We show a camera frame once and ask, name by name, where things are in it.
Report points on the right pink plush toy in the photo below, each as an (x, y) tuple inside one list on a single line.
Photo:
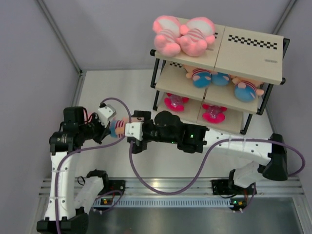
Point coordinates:
[(196, 35)]

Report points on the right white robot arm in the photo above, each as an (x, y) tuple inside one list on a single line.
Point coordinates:
[(268, 157)]

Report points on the pink plush behind arm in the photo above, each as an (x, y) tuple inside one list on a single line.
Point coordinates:
[(87, 114)]

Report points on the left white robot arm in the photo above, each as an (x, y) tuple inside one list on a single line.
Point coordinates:
[(68, 213)]

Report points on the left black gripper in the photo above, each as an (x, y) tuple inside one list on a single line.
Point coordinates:
[(104, 131)]

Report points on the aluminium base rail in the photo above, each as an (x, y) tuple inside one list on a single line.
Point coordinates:
[(208, 193)]

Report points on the blue doll on middle shelf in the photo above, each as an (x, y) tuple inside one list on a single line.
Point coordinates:
[(220, 79)]

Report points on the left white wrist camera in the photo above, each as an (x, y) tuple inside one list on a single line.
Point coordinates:
[(105, 114)]

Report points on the left pink plush toy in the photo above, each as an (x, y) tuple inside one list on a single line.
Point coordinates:
[(167, 30)]

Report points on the pink plush toy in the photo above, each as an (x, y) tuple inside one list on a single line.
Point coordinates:
[(167, 30), (196, 35)]

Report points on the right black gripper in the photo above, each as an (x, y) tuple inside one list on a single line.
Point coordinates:
[(142, 145)]

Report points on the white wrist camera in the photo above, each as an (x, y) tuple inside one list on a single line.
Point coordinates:
[(105, 114), (134, 130)]

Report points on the orange-faced blue doll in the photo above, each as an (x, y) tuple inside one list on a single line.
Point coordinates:
[(201, 77)]

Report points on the beige three-tier shelf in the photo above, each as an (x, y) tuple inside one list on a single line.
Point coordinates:
[(237, 52)]

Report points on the blue striped doll right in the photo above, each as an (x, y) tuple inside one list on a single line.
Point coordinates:
[(246, 90)]

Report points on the magenta glasses doll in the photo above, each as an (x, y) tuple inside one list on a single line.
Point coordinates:
[(175, 102), (213, 113)]

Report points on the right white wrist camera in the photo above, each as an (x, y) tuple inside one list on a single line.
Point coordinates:
[(134, 130)]

